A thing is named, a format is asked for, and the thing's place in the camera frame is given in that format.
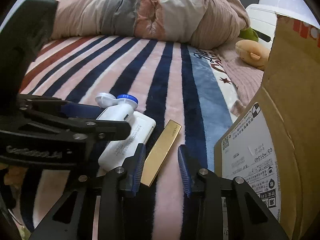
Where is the blue white contact lens case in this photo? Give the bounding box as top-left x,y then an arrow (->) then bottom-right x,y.
95,93 -> 138,109

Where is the white flat power bank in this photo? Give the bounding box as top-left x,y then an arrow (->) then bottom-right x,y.
98,111 -> 156,172

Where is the gold rectangular case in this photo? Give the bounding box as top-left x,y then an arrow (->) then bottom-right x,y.
140,120 -> 181,187

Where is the brown cardboard box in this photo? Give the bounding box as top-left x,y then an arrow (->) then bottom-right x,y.
214,15 -> 319,239

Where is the striped fleece blanket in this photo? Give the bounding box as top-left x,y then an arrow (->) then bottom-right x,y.
21,36 -> 237,239

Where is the pink ribbed pillow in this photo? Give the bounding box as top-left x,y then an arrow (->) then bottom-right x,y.
214,38 -> 264,117

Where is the rolled striped duvet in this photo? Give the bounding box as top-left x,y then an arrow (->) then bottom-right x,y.
51,0 -> 250,49

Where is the tan plush toy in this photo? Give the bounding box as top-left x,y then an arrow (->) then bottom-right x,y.
235,40 -> 270,71

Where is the green plush toy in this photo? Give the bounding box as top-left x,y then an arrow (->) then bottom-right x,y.
239,27 -> 259,42

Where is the white bed headboard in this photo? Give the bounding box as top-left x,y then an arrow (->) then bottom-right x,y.
246,4 -> 311,49

